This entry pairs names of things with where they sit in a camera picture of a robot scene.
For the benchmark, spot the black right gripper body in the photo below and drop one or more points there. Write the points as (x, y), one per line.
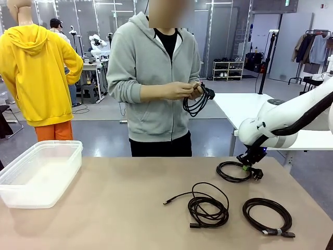
(251, 156)

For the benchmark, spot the person right forearm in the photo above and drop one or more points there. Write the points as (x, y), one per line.
(125, 91)

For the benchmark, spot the person left forearm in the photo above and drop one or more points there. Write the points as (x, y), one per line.
(196, 73)

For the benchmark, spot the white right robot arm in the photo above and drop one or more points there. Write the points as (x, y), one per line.
(273, 117)

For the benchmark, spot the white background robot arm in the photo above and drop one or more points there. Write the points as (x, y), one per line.
(96, 44)

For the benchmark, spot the person left hand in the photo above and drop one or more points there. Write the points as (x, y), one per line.
(199, 89)

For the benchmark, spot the person right hand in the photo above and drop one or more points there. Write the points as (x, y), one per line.
(174, 91)

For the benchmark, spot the white table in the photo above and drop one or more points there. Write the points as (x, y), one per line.
(239, 104)

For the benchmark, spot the person black trousers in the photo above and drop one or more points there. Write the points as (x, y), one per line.
(161, 147)

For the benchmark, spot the wooden shoe rack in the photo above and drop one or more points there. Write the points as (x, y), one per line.
(229, 70)

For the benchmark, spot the black pole stand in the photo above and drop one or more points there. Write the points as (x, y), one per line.
(266, 65)

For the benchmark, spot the black bags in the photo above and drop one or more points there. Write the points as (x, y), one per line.
(253, 61)

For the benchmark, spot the black trolley cart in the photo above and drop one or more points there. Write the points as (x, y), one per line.
(310, 82)

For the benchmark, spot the clothes rack with garments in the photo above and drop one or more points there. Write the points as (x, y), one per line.
(309, 47)

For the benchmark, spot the person grey zip hoodie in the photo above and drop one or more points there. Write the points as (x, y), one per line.
(145, 65)

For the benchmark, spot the person black t-shirt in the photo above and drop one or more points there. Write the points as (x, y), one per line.
(169, 41)

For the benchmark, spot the grey step stool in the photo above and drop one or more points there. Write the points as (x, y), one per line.
(89, 91)

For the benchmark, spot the background workbench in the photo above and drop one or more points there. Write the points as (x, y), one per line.
(91, 66)

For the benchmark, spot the orange trousers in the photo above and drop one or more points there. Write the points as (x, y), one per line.
(54, 131)

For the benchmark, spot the clear plastic storage container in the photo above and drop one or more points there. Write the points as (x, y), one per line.
(39, 192)

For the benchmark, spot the yellow hoodie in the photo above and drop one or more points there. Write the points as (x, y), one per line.
(33, 78)

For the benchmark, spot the background person with cap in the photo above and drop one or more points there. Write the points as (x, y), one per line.
(56, 23)

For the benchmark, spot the black chair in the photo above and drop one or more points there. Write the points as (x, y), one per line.
(4, 122)

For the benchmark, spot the beige mannequin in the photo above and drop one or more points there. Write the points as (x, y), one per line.
(22, 13)

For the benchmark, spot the background camera stand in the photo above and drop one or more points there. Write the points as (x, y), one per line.
(72, 31)

